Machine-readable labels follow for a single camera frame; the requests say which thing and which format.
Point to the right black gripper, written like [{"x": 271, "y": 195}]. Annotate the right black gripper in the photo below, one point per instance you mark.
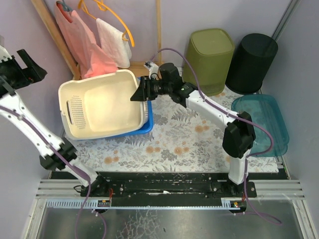
[{"x": 149, "y": 88}]

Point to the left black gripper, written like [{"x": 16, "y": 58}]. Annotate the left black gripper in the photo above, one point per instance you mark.
[{"x": 19, "y": 72}]

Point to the white plastic basin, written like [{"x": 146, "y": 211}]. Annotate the white plastic basin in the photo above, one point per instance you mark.
[{"x": 102, "y": 107}]

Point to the green mesh basket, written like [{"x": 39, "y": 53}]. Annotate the green mesh basket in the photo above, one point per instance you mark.
[{"x": 209, "y": 54}]

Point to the large black plastic bin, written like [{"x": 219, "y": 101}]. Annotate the large black plastic bin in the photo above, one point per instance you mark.
[{"x": 250, "y": 63}]

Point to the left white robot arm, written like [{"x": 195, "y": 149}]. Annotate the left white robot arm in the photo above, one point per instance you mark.
[{"x": 55, "y": 153}]

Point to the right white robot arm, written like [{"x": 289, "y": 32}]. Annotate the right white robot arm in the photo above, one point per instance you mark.
[{"x": 239, "y": 133}]

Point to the blue plastic tray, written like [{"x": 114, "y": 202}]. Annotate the blue plastic tray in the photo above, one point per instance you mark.
[{"x": 147, "y": 124}]

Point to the white hanging towel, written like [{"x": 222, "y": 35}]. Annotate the white hanging towel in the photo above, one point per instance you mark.
[{"x": 113, "y": 44}]

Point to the pink hanging towel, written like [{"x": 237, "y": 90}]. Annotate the pink hanging towel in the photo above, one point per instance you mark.
[{"x": 81, "y": 42}]

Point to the floral table mat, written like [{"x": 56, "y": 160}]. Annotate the floral table mat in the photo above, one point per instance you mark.
[{"x": 181, "y": 141}]

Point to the orange clothes hanger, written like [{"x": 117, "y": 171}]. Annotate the orange clothes hanger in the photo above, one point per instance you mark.
[{"x": 127, "y": 35}]

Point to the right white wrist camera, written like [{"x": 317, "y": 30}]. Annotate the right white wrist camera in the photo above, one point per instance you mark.
[{"x": 152, "y": 68}]

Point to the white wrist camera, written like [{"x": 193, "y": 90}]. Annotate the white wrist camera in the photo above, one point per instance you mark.
[
  {"x": 4, "y": 54},
  {"x": 152, "y": 68}
]

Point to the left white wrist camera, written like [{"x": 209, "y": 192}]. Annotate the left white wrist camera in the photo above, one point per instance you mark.
[{"x": 4, "y": 54}]

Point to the wooden rack frame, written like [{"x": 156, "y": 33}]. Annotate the wooden rack frame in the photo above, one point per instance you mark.
[{"x": 49, "y": 22}]

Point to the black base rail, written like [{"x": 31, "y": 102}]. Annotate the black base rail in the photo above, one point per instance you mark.
[{"x": 170, "y": 191}]

